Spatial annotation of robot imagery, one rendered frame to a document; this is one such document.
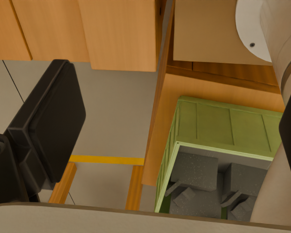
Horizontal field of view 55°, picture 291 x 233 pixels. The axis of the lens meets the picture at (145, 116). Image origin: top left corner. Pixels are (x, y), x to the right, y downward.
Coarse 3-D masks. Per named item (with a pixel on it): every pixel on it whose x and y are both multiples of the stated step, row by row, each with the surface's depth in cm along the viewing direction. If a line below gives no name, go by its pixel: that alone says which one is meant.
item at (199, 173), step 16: (176, 160) 81; (192, 160) 81; (208, 160) 81; (176, 176) 79; (192, 176) 80; (208, 176) 80; (176, 192) 83; (208, 192) 84; (176, 208) 81; (192, 208) 82; (208, 208) 82
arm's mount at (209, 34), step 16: (176, 0) 44; (192, 0) 44; (208, 0) 43; (224, 0) 43; (176, 16) 46; (192, 16) 45; (208, 16) 45; (224, 16) 45; (176, 32) 48; (192, 32) 47; (208, 32) 47; (224, 32) 46; (176, 48) 50; (192, 48) 49; (208, 48) 49; (224, 48) 48; (240, 48) 48; (256, 64) 49; (272, 64) 49
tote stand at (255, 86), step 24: (168, 24) 137; (168, 48) 80; (168, 72) 71; (192, 72) 73; (216, 72) 74; (240, 72) 76; (264, 72) 78; (168, 96) 76; (192, 96) 75; (216, 96) 74; (240, 96) 73; (264, 96) 72; (168, 120) 82; (144, 168) 100
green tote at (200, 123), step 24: (192, 120) 68; (216, 120) 70; (240, 120) 71; (264, 120) 71; (168, 144) 84; (192, 144) 63; (216, 144) 63; (240, 144) 65; (264, 144) 66; (168, 168) 70
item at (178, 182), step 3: (177, 183) 78; (180, 183) 78; (171, 186) 78; (174, 186) 78; (177, 186) 78; (168, 189) 77; (171, 189) 77; (174, 189) 77; (165, 192) 78; (168, 192) 77; (165, 195) 81
